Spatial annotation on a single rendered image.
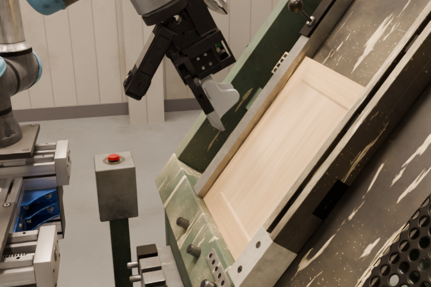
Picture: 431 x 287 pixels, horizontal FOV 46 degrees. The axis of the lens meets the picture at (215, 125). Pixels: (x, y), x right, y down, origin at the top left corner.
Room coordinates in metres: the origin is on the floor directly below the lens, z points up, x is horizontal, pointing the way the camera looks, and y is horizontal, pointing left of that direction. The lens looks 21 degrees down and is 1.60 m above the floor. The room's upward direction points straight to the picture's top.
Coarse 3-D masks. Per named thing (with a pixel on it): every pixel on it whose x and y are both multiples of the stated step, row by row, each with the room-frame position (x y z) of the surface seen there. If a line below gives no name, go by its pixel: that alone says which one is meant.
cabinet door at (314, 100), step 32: (320, 64) 1.25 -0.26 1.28; (288, 96) 1.27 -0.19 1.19; (320, 96) 1.16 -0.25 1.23; (352, 96) 1.06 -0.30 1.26; (256, 128) 1.29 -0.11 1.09; (288, 128) 1.17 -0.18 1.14; (320, 128) 1.07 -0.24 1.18; (256, 160) 1.19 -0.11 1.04; (288, 160) 1.08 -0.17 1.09; (224, 192) 1.20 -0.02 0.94; (256, 192) 1.09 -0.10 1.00; (224, 224) 1.10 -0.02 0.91; (256, 224) 1.01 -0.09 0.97
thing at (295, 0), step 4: (292, 0) 1.29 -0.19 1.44; (296, 0) 1.28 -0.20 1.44; (300, 0) 1.29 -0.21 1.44; (288, 4) 1.30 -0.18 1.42; (292, 4) 1.28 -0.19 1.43; (296, 4) 1.28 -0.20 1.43; (300, 4) 1.28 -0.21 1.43; (292, 8) 1.28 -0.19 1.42; (296, 8) 1.28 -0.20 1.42; (300, 8) 1.28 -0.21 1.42; (292, 12) 1.29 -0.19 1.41; (296, 12) 1.29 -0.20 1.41; (300, 12) 1.32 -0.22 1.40; (304, 12) 1.32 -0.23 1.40; (304, 16) 1.33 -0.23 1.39; (308, 16) 1.35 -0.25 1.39; (312, 16) 1.36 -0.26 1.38; (308, 20) 1.35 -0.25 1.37; (312, 20) 1.36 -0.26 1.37; (308, 24) 1.36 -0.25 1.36
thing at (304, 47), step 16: (336, 0) 1.36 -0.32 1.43; (352, 0) 1.37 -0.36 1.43; (336, 16) 1.36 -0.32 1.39; (320, 32) 1.35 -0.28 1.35; (304, 48) 1.34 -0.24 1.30; (288, 64) 1.34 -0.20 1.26; (272, 80) 1.35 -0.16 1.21; (272, 96) 1.31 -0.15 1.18; (256, 112) 1.30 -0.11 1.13; (240, 128) 1.31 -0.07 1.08; (224, 144) 1.32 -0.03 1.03; (240, 144) 1.29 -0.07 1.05; (224, 160) 1.28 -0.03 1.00; (208, 176) 1.27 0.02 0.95
